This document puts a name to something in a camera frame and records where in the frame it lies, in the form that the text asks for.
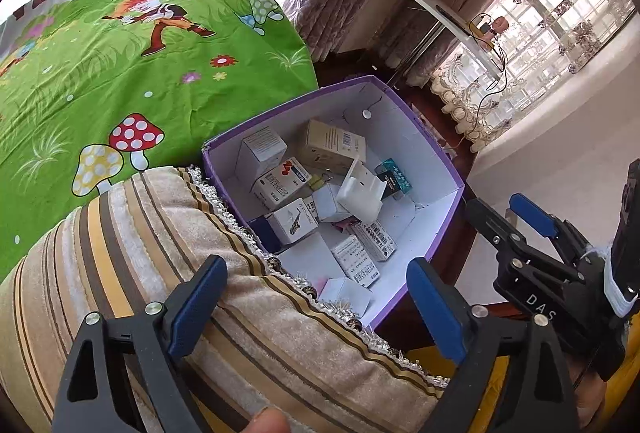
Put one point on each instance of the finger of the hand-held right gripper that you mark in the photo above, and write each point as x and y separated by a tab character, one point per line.
532	215
500	233

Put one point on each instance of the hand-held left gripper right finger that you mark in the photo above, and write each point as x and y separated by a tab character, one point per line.
435	313

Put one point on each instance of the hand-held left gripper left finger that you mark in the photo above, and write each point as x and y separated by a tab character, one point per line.
197	308

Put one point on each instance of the purple cardboard box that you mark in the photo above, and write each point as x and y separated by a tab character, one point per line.
430	218

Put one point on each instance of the white box with barcode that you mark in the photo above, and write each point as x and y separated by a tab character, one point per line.
374	239

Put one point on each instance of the large white cardboard box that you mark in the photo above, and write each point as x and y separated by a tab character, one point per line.
305	258

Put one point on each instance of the pink binder clip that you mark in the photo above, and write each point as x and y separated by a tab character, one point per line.
346	226

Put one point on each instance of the white plastic holder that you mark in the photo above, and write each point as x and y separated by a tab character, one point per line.
360	193

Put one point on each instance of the white medicine box blue logo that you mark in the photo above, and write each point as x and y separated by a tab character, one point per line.
280	180

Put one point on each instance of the white box grey print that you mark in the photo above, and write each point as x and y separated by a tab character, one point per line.
260	150

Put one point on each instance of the gold binder clip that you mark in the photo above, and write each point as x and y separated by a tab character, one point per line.
317	183

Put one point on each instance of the beige printed cardboard box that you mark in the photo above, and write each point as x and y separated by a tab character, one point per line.
332	145

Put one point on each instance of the person's right forearm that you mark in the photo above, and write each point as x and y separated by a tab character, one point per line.
587	395

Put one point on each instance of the person's left hand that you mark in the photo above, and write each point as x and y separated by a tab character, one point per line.
267	420

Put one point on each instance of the yellow cloth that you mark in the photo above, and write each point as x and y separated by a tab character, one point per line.
430	360

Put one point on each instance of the beige striped cushion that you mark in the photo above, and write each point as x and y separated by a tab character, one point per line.
175	243

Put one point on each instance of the black and teal box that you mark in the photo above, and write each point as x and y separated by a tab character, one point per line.
395	178

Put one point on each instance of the embroidered lace curtain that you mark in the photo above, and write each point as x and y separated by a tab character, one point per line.
480	88

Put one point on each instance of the pink round object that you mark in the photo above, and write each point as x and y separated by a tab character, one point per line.
500	23

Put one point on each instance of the white shelf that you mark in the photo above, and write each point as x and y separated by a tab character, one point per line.
430	3

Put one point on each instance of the green cartoon printed blanket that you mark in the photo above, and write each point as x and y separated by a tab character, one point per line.
125	78

